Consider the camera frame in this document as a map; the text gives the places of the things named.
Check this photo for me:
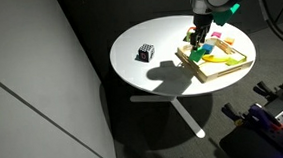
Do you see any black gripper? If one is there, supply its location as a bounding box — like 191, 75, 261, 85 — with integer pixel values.
187, 13, 216, 53

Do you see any blue block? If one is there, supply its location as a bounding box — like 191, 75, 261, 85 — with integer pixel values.
201, 42, 216, 55

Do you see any pink block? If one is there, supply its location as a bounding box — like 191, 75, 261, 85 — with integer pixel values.
210, 30, 223, 39

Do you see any wooden tray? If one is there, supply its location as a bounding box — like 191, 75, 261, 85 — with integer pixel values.
174, 34, 257, 86

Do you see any light green block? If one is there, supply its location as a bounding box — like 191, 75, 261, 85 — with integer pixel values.
225, 56, 248, 67

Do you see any multicoloured picture cube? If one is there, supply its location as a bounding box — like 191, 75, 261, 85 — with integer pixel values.
182, 25, 198, 44

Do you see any yellow toy banana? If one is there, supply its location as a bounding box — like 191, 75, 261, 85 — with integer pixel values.
202, 52, 231, 65

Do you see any black and white cube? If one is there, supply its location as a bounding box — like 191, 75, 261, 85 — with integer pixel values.
137, 42, 156, 64

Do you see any white table base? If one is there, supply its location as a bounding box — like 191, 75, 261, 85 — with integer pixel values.
129, 90, 207, 144

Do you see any purple clamp orange tip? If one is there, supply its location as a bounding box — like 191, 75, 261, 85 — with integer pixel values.
251, 78, 283, 106
220, 98, 283, 141

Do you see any black cart top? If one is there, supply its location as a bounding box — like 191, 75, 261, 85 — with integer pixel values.
218, 123, 283, 158

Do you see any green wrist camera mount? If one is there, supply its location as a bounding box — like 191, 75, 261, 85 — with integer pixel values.
211, 2, 243, 28

